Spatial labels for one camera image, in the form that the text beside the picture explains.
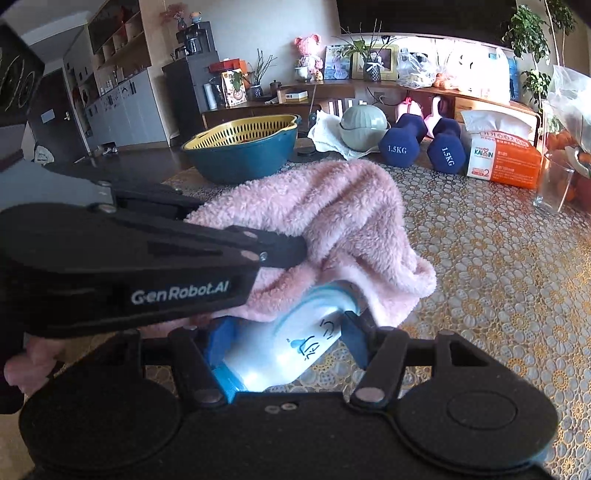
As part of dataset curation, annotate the white blue plastic bottle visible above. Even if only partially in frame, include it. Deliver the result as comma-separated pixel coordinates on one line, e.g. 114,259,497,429
212,282,363,400

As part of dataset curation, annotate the pink fluffy towel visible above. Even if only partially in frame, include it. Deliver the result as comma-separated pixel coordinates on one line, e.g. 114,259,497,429
141,160,437,338

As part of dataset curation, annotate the person's left hand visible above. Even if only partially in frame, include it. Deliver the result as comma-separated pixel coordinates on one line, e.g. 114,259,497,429
3,336,66,396

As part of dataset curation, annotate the blue basin yellow strainer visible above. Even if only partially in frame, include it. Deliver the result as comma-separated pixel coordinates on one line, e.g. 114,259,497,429
181,114,301,185

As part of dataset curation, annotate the white cloth under pot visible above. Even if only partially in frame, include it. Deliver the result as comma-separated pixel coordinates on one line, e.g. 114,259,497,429
308,110,379,160

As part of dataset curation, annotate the lace tablecloth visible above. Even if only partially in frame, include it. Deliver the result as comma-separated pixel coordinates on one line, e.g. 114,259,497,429
0,158,591,480

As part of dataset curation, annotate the pale green ribbed pot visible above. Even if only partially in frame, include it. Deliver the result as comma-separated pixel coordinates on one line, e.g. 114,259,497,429
339,105,390,152

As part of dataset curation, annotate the wooden TV cabinet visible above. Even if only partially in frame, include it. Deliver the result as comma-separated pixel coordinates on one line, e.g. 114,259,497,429
202,80,542,143

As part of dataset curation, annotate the blue dumbbell left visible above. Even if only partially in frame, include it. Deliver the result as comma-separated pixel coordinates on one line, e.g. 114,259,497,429
379,113,428,168

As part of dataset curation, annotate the blue dumbbell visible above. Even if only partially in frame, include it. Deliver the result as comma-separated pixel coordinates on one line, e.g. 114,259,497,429
427,117,467,174
379,113,428,168

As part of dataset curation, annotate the pink plush doll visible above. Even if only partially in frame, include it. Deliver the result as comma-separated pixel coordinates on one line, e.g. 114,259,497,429
294,33,324,81

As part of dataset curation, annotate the blue dumbbell right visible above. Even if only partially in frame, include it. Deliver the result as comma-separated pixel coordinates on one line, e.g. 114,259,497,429
427,117,467,174

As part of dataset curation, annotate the pink kettlebell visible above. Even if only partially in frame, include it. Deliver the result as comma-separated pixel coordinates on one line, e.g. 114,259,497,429
424,96,442,138

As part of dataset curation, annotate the small potted grass plant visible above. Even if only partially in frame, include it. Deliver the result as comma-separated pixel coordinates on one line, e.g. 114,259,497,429
341,19,394,57

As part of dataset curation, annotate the framed photo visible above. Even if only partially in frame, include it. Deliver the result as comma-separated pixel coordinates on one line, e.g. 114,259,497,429
351,45,399,82

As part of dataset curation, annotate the orange white tissue box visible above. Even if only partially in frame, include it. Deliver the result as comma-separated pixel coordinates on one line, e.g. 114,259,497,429
462,110,542,190

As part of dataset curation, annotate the empty clear drinking glass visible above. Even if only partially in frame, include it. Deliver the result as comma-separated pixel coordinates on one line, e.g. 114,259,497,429
533,150,575,214

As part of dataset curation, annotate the glass fruit bowl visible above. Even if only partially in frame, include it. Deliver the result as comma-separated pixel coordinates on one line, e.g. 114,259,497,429
540,101,591,213

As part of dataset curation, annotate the black television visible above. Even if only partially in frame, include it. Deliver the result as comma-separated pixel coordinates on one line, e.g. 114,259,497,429
337,0,517,45

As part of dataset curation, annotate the clear plastic bag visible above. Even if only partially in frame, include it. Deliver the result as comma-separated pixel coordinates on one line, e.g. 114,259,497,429
547,65,591,152

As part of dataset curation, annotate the green potted tree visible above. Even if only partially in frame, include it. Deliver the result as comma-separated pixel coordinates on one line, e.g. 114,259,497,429
503,0,576,113

